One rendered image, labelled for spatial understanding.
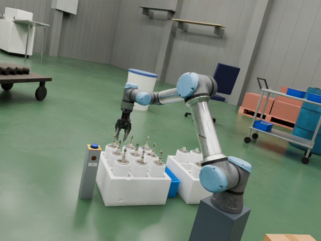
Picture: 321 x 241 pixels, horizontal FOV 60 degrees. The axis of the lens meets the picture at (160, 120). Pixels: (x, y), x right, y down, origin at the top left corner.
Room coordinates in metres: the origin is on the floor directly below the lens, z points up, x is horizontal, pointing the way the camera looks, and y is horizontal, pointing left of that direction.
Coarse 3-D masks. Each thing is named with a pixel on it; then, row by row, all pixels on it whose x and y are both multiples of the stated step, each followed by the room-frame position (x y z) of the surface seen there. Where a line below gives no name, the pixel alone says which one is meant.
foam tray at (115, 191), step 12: (108, 168) 1.54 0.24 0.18; (96, 180) 1.66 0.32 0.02; (108, 180) 1.45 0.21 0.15; (120, 180) 1.44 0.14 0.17; (132, 180) 1.48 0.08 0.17; (144, 180) 1.51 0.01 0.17; (156, 180) 1.55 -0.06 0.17; (168, 180) 1.58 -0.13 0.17; (108, 192) 1.42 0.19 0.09; (120, 192) 1.45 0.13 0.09; (132, 192) 1.48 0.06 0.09; (144, 192) 1.52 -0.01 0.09; (156, 192) 1.55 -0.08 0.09; (108, 204) 1.42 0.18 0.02; (120, 204) 1.46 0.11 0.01; (132, 204) 1.49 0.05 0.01; (144, 204) 1.53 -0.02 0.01; (156, 204) 1.56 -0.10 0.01
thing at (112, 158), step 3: (111, 153) 1.60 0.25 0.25; (111, 156) 1.59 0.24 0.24; (114, 156) 1.58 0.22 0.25; (117, 156) 1.58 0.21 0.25; (120, 156) 1.59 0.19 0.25; (111, 159) 1.59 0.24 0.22; (114, 159) 1.58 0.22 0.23; (108, 162) 1.60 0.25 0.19; (111, 162) 1.58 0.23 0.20; (114, 162) 1.58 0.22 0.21; (111, 165) 1.58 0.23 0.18
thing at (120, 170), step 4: (116, 160) 1.52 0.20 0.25; (116, 164) 1.48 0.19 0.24; (120, 164) 1.48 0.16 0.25; (124, 164) 1.48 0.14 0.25; (128, 164) 1.50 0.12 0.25; (116, 168) 1.48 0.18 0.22; (120, 168) 1.47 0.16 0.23; (124, 168) 1.48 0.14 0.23; (128, 168) 1.50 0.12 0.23; (112, 172) 1.51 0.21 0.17; (116, 172) 1.48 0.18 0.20; (120, 172) 1.47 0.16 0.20; (124, 172) 1.48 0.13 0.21; (128, 172) 1.52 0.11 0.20; (120, 176) 1.47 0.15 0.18; (124, 176) 1.48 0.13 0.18
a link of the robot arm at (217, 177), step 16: (192, 80) 1.21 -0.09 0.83; (208, 80) 1.28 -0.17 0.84; (192, 96) 1.21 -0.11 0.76; (208, 96) 1.22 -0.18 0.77; (192, 112) 1.21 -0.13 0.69; (208, 112) 1.19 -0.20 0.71; (208, 128) 1.15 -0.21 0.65; (208, 144) 1.12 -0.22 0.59; (208, 160) 1.08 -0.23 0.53; (224, 160) 1.09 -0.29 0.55; (208, 176) 1.06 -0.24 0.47; (224, 176) 1.04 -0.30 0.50
